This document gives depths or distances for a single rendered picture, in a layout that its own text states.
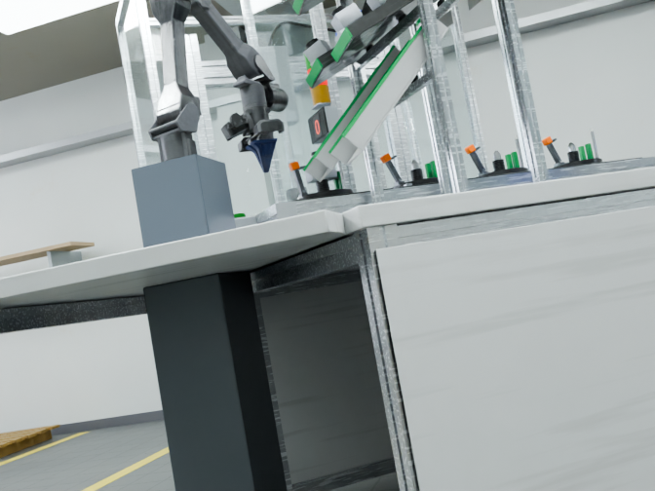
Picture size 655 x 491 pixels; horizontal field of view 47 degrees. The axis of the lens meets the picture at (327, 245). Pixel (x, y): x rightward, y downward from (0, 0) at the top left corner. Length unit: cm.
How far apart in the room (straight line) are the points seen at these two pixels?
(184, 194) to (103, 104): 537
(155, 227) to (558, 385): 79
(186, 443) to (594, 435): 73
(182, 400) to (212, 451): 11
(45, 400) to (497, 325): 622
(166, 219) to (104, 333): 524
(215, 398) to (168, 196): 39
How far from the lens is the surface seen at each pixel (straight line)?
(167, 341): 145
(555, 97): 575
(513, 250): 108
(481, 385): 104
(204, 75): 291
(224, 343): 140
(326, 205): 159
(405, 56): 137
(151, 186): 148
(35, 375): 710
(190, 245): 101
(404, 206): 100
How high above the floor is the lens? 75
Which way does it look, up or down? 4 degrees up
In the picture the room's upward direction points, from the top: 10 degrees counter-clockwise
